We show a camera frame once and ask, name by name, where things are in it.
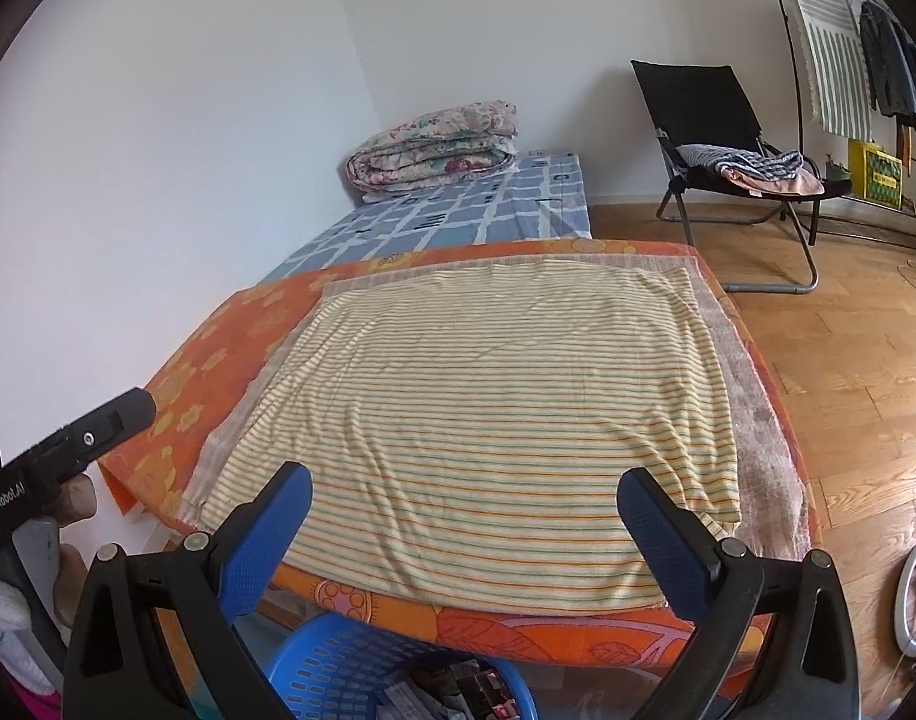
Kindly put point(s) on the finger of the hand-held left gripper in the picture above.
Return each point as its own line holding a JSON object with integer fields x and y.
{"x": 105, "y": 427}

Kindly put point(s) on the blue plastic basket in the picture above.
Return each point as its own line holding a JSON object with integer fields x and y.
{"x": 338, "y": 660}

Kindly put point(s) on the green white striped towel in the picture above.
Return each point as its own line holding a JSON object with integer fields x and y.
{"x": 825, "y": 37}

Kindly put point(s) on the black metal drying rack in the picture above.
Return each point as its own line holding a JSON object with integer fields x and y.
{"x": 795, "y": 52}

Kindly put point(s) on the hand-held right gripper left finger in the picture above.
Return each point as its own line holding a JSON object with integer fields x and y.
{"x": 266, "y": 540}

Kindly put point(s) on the dark hanging clothes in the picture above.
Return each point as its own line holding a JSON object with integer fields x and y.
{"x": 889, "y": 67}

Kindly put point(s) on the blue plaid mattress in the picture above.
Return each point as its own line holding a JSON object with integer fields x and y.
{"x": 458, "y": 217}

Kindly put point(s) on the blue white striped cloth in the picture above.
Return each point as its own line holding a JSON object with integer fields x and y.
{"x": 742, "y": 161}

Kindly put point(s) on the yellow green box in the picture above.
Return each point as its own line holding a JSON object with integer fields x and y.
{"x": 877, "y": 176}

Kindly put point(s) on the orange floral bed sheet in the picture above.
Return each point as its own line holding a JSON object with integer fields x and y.
{"x": 218, "y": 345}

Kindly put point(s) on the pink cloth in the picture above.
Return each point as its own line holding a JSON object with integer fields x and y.
{"x": 787, "y": 184}

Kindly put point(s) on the folded floral quilt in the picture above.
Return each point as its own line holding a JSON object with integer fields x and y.
{"x": 428, "y": 150}

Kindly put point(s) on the black folding chair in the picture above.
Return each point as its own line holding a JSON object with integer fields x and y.
{"x": 698, "y": 105}

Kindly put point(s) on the person's left hand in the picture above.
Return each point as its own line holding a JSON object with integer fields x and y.
{"x": 77, "y": 499}

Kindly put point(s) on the grey pink towel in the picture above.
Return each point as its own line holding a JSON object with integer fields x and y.
{"x": 765, "y": 427}

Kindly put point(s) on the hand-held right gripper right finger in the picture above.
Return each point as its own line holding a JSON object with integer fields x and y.
{"x": 664, "y": 540}

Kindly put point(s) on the striped yellow blanket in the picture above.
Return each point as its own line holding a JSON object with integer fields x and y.
{"x": 488, "y": 427}

